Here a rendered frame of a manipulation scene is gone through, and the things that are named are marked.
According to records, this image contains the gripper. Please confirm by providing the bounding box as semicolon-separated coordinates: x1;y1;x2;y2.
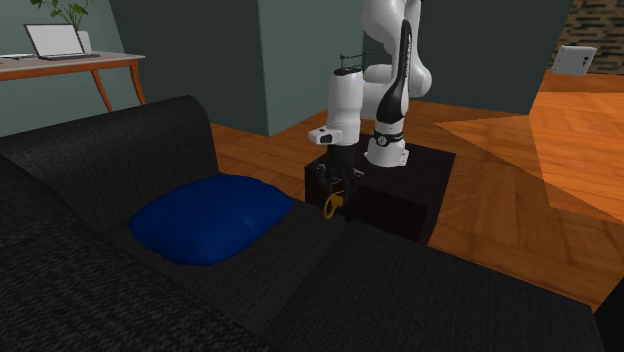
315;144;366;224

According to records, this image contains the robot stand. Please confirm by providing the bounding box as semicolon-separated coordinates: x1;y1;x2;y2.
304;142;457;245

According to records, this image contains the dark grey sofa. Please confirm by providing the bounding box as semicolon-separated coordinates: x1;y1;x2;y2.
0;94;608;352

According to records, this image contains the blue cushion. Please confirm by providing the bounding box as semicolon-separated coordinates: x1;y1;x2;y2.
128;173;294;267

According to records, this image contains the wooden desk with laptop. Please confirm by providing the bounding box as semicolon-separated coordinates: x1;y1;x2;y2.
0;0;147;113

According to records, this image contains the yellow ring-shaped object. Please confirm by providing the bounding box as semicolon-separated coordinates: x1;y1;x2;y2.
323;192;344;220

